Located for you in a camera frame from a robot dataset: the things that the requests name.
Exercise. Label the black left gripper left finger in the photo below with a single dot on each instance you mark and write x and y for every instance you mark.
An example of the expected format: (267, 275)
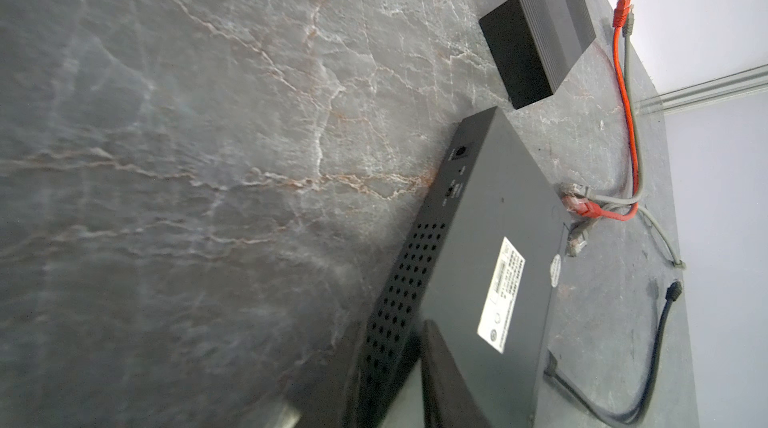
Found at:
(331, 402)

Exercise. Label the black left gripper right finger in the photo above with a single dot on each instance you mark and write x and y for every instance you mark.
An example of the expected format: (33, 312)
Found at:
(447, 400)

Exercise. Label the small ribbed black switch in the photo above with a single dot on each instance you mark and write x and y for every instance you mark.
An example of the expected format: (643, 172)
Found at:
(535, 44)

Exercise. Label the aluminium corner frame post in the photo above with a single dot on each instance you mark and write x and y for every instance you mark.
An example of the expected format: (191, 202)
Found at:
(731, 87)

